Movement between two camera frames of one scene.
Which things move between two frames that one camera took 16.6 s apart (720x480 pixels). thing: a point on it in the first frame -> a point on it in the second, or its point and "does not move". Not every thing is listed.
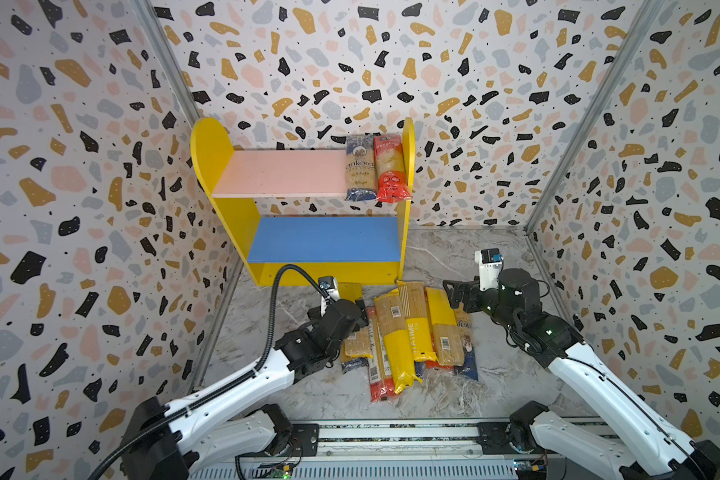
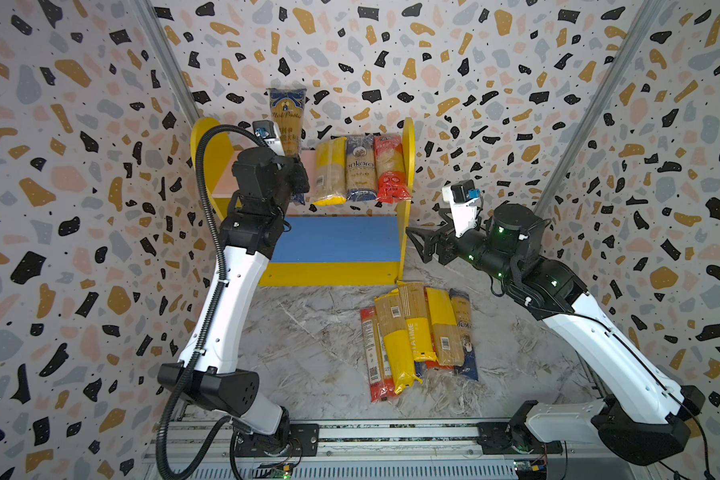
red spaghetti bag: x=391 y=174 does not move
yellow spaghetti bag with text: x=413 y=295 does not move
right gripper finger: x=453 y=292 -> x=430 y=240
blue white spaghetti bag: x=361 y=167 does not move
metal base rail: x=427 y=450 does not move
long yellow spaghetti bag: x=397 y=351 does not move
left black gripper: x=362 y=320 -> x=299 y=171
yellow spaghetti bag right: x=448 y=342 does not move
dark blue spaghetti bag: x=354 y=363 -> x=288 y=106
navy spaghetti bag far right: x=469 y=366 does not move
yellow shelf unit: x=289 y=208 does not move
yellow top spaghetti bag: x=356 y=344 -> x=331 y=172
